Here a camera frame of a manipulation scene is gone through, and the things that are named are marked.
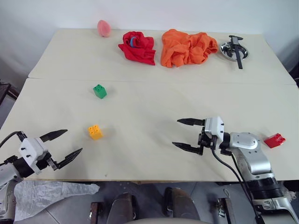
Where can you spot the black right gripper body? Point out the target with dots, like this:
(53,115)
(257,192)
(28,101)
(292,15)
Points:
(206,141)

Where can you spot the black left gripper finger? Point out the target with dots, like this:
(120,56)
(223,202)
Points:
(54,134)
(70,157)

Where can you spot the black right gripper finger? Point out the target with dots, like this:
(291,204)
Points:
(191,121)
(187,147)

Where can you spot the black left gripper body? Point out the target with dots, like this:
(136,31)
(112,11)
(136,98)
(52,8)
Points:
(44,162)

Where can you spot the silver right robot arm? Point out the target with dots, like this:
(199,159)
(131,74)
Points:
(247,142)

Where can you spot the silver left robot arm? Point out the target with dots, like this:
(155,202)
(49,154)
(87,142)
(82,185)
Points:
(6,173)

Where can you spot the white crumpled plastic sheet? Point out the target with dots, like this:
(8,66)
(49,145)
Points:
(42,196)

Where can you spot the yellow toy brick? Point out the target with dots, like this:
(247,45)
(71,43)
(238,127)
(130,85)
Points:
(95,133)

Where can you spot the dark rounded shape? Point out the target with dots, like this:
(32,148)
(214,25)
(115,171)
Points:
(123,206)
(180,203)

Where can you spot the green toy brick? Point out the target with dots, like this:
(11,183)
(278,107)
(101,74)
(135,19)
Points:
(100,92)

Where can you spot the black chair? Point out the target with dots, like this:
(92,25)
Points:
(4,92)

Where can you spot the red toy brick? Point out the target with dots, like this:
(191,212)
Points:
(273,141)

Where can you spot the crumpled orange cloth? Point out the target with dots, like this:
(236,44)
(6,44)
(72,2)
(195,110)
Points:
(184,50)

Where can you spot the black caliper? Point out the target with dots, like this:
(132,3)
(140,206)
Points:
(238,57)

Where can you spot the round metal bowl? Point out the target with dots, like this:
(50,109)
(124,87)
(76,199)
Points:
(225,48)

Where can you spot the crumpled red cloth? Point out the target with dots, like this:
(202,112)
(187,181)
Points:
(140,52)

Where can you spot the dark object beside table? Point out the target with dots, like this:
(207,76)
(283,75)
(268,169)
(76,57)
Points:
(294,78)

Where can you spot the pink peach toy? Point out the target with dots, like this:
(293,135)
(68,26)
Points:
(104,28)

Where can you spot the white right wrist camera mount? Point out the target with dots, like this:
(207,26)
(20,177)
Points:
(216,127)

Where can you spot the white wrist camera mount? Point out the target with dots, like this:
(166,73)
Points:
(31,147)
(216,127)

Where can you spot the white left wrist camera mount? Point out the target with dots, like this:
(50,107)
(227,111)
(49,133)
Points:
(31,147)

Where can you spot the brown wooden post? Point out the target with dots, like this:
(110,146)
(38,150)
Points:
(227,211)
(94,213)

